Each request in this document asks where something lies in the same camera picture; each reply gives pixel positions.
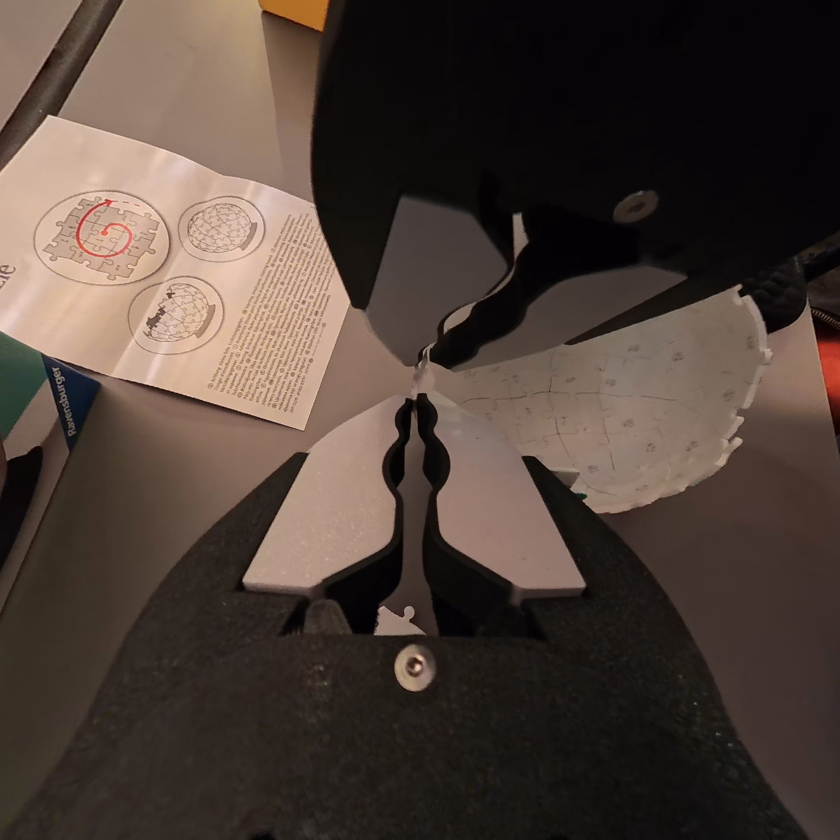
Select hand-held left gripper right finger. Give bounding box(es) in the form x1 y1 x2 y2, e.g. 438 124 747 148
417 394 588 601

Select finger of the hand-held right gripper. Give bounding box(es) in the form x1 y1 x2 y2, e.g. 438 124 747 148
364 193 513 366
432 259 688 370

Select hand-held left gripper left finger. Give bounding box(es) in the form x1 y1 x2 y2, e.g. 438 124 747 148
241 394 416 599

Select half-built puzzle ball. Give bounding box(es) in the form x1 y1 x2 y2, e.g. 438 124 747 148
410 289 775 514

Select joined white puzzle pieces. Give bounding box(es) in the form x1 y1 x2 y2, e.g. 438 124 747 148
375 604 439 637

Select puzzle ball box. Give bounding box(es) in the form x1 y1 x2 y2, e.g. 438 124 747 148
0 331 102 572

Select folded instruction sheet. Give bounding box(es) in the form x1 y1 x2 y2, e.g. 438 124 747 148
0 115 352 432

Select yellow plastic bin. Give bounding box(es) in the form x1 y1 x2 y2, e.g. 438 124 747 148
259 0 329 32

